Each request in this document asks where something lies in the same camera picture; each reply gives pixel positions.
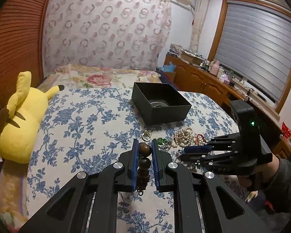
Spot red braided cord necklace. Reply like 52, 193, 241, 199
195, 133, 209, 147

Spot white pearl necklace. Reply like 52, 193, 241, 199
170, 126, 198, 148

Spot brown wooden bead bracelet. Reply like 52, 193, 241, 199
137, 142, 152, 196

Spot black jewelry box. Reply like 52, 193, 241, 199
131, 82, 191, 126

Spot pale green jade bangle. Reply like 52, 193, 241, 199
149, 99, 169, 108

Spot person's right hand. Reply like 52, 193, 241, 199
237, 154, 280, 191

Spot red paper card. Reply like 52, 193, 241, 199
281, 122, 291, 138

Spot green stone pendant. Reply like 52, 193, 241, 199
157, 137, 168, 146

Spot brown wooden sideboard cabinet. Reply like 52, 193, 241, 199
164, 54, 291, 158

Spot pink thermos jug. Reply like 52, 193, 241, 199
209, 60, 220, 76

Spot cardboard box on cabinet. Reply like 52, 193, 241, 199
180, 52, 204, 66

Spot blue tissue in box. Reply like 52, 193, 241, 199
162, 62, 177, 73

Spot grey window roller blind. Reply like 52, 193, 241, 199
214, 0, 291, 103

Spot yellow Pikachu plush toy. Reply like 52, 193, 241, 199
0, 71, 64, 163

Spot pink floral beige bedspread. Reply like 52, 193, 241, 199
38, 64, 161, 92

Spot beige side curtain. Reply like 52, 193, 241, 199
190, 0, 209, 53

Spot brown louvered wardrobe door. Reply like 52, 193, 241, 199
0, 0, 49, 108

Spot pink circle patterned curtain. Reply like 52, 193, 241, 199
43, 0, 172, 75

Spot gold ring pendant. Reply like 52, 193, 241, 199
141, 130, 151, 142

